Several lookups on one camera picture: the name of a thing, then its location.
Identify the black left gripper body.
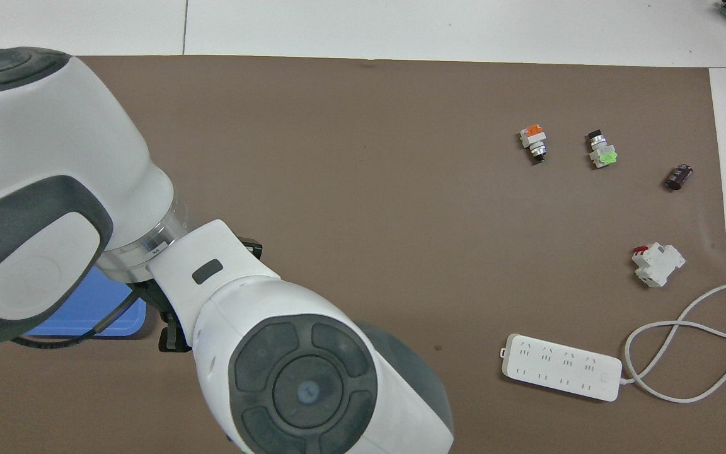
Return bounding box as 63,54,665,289
127,281,192,354

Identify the blue plastic tray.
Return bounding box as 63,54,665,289
23,265,147,339

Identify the brown table mat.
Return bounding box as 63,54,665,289
0,55,726,454

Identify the white power strip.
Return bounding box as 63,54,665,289
501,334,623,402

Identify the white circuit breaker red lever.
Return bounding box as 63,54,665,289
631,243,686,288

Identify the dark cylindrical capacitor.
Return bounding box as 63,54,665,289
664,163,694,191

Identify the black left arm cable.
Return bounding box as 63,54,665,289
10,287,143,347

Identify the orange selector switch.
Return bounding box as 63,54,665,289
519,124,548,165

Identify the green push-button switch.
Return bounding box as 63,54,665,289
586,129,619,170

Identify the white power strip cable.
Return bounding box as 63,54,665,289
620,283,726,403

